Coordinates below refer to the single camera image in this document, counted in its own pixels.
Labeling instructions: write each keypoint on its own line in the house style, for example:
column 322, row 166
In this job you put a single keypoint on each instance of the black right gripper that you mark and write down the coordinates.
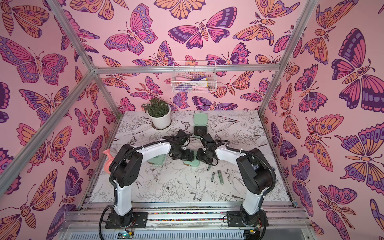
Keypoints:
column 202, row 156

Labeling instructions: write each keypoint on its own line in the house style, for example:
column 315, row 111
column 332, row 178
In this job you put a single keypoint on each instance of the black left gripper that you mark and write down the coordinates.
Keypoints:
column 187, row 157

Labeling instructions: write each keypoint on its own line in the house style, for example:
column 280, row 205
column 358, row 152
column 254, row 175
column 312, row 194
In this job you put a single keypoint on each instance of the green case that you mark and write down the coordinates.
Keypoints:
column 158, row 160
column 194, row 163
column 200, row 124

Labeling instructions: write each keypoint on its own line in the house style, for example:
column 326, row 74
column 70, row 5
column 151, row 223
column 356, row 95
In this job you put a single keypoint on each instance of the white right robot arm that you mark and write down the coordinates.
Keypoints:
column 257, row 174

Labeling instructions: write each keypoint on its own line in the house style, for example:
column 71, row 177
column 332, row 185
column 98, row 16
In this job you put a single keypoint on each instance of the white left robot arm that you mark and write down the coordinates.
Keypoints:
column 125, row 168

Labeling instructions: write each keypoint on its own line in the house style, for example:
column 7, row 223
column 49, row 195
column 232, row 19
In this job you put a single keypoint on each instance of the green nail clipper long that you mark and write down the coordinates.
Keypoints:
column 220, row 177

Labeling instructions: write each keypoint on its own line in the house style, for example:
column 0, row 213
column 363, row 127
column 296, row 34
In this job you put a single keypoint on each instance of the potted green plant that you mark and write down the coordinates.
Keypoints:
column 159, row 112

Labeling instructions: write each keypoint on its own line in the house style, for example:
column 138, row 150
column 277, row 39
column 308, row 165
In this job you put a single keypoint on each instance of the pink plastic toy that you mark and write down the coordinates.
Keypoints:
column 109, row 160

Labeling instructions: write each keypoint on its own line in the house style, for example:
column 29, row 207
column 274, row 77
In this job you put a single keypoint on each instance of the white wire wall basket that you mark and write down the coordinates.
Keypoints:
column 194, row 77

